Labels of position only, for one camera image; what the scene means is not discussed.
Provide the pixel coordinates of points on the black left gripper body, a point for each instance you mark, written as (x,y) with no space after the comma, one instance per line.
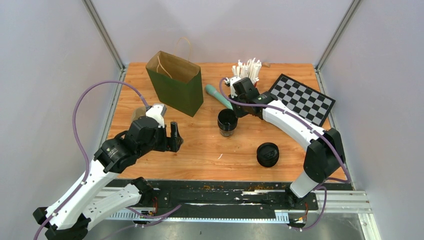
(162,143)

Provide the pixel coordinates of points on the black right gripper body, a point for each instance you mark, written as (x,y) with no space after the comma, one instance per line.
(239,110)

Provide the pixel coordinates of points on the stack of black cups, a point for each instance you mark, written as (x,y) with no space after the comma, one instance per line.
(227,122)

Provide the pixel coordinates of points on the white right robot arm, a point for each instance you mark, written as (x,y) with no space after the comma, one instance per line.
(324,151)

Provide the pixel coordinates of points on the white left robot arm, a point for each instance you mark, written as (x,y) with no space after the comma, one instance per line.
(74,214)

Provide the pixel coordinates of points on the white wrapped straws bundle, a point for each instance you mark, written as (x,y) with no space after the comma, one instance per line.
(250,69)

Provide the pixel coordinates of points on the teal handheld massager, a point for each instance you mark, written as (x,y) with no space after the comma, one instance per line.
(212,91)

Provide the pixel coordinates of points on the grey cardboard cup carrier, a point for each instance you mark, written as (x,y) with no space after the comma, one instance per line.
(137,113)

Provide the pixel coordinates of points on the green paper bag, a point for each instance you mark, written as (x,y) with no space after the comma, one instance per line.
(177,81)

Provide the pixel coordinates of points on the black white chessboard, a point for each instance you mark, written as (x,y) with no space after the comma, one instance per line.
(308,103)

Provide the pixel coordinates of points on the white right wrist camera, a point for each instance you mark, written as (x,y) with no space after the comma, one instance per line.
(229,82)

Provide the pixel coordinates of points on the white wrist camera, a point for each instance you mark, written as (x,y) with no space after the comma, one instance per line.
(157,111)
(229,82)

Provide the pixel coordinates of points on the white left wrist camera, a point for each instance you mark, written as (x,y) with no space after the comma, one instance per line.
(157,111)

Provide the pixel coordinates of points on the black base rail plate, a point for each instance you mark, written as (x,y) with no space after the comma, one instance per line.
(223,199)

